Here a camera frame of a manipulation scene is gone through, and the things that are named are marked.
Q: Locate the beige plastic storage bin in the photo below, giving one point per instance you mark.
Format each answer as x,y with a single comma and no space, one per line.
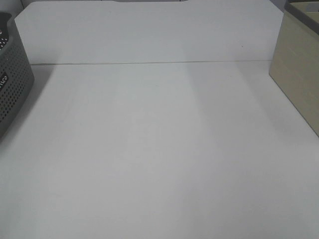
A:
295,63

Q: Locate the grey perforated plastic basket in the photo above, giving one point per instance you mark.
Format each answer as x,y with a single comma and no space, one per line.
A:
16,76

